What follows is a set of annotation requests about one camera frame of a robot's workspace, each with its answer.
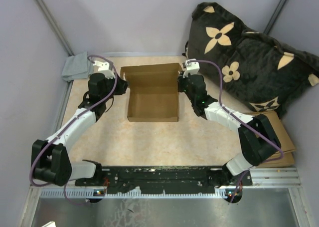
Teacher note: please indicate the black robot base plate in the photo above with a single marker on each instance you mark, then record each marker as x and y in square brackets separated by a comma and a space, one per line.
[163, 179]

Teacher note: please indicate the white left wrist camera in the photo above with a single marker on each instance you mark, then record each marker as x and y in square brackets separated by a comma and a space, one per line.
[105, 67]

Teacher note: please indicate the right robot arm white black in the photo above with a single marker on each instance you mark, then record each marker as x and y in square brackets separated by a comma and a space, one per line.
[258, 139]

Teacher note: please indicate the black plush flower pillow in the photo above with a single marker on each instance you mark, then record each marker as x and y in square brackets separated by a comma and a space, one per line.
[256, 69]

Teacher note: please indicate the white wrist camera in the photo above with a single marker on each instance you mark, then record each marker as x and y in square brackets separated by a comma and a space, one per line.
[191, 67]
[105, 67]

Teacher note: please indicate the stack of flat cardboard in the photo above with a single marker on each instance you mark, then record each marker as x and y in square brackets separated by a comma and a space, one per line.
[287, 145]

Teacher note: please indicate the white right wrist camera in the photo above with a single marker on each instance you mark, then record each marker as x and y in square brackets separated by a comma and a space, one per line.
[191, 67]

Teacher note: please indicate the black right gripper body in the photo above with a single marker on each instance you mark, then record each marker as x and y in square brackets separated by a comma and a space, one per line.
[183, 87]

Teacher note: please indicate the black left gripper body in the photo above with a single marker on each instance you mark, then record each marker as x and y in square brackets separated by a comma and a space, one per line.
[110, 83]

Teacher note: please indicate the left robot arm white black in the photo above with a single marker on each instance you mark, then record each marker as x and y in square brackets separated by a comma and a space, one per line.
[50, 161]

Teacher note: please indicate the grey folded cloth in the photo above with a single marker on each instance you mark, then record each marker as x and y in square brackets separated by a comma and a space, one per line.
[77, 67]

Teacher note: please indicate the brown cardboard box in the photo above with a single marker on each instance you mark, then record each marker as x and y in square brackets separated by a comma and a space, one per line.
[154, 95]

